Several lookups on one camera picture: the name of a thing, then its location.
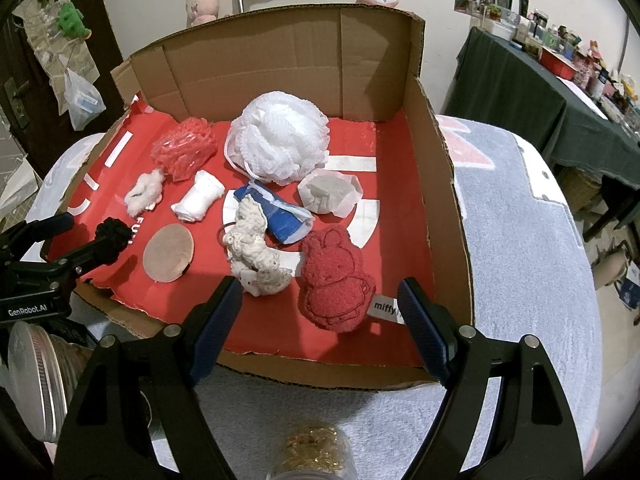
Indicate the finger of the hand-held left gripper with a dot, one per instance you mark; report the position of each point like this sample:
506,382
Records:
85,258
50,225

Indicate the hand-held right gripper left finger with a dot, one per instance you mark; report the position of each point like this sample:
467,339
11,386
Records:
215,330

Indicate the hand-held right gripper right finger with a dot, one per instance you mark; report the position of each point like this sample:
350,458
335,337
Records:
425,330

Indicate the black fuzzy pom scrunchie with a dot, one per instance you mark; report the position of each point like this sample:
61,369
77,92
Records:
114,232

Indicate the beige round powder puff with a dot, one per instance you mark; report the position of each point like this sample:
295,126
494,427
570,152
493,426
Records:
167,252

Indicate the white fluffy star hair clip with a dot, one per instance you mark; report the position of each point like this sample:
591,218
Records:
145,192

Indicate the cream crochet scrunchie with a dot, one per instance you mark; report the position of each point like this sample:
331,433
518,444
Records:
250,240

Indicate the red plush rabbit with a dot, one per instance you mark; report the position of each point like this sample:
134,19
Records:
335,280

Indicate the blue and white soft packet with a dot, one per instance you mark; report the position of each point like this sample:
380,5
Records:
282,220

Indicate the white cloth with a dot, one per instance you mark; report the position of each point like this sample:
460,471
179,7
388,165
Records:
200,195

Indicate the red bath pouf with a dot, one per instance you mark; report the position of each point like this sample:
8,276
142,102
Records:
185,150

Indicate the white tissue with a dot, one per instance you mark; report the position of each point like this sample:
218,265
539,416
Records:
327,192

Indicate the white mesh bath loofah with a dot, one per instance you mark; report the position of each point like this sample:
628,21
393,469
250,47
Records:
280,135

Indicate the cardboard box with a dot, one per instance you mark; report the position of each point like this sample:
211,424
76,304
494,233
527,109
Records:
280,55

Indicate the white paper sheet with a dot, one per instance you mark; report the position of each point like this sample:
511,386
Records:
17,190

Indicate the glass jar with green leaves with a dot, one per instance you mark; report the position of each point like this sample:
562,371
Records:
40,380

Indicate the hanging clear plastic bag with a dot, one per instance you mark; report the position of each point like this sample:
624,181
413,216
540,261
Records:
85,102

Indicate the red paper liner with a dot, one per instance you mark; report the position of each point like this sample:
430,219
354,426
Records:
400,200

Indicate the jar of golden capsules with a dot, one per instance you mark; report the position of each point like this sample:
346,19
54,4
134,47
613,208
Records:
310,452

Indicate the beige shoe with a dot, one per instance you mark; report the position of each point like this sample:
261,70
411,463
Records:
612,267

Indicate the green plush toy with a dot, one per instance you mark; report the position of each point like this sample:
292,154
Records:
74,20

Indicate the woven basket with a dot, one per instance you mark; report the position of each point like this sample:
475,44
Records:
580,187

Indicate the dark wooden door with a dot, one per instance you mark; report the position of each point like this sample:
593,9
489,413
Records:
105,20

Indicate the green cloth covered table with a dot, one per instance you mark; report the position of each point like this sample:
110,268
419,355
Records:
500,90

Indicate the pink plush toy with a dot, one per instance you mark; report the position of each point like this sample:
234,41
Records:
201,2

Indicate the red storage box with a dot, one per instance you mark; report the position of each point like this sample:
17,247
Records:
556,64

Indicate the cluttered cosmetic bottles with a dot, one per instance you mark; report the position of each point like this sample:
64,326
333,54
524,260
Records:
590,65

